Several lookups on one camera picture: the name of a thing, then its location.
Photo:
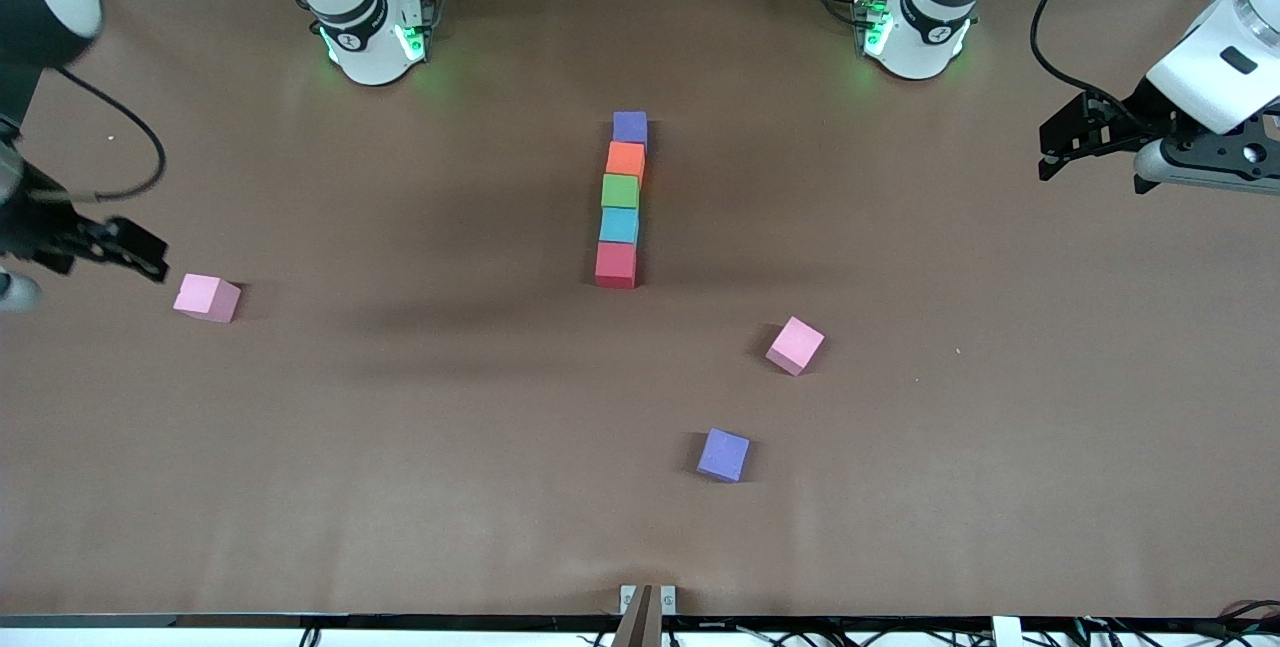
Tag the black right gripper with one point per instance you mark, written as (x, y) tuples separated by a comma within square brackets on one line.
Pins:
[(30, 225)]

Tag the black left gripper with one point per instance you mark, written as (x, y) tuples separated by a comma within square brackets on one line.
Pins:
[(1127, 123)]

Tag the green foam cube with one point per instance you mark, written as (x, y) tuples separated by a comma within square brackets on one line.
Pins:
[(620, 191)]

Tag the red foam cube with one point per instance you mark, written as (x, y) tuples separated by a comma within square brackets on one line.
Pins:
[(616, 263)]

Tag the pink foam cube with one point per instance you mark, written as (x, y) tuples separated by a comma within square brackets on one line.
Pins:
[(796, 343), (205, 296)]

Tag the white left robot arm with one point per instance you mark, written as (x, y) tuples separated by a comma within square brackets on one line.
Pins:
[(920, 27)]

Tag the blue foam cube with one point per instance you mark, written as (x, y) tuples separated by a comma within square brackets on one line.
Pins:
[(620, 225)]

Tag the camera mount strut with brackets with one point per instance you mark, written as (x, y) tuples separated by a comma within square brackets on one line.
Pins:
[(648, 617)]

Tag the orange foam cube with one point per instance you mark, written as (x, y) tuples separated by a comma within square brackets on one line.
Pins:
[(626, 159)]

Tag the purple foam cube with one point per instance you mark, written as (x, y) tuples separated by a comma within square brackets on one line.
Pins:
[(630, 125), (723, 453)]

